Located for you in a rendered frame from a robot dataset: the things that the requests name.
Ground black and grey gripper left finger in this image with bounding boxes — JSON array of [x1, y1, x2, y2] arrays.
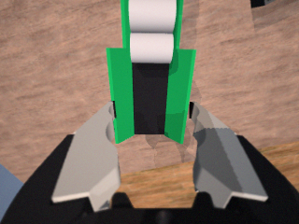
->
[[0, 101, 121, 224]]

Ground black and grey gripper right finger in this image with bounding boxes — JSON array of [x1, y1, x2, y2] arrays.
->
[[189, 102, 299, 224]]

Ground white cylinder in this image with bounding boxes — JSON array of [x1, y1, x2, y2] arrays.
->
[[129, 0, 177, 34], [130, 33, 174, 63]]

